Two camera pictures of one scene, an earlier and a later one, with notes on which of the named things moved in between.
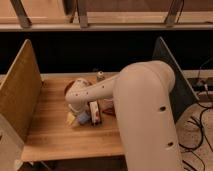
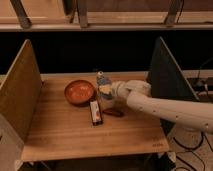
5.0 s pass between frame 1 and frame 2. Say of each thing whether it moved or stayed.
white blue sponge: moved
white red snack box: stayed
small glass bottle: stayed
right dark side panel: stayed
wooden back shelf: stayed
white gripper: moved
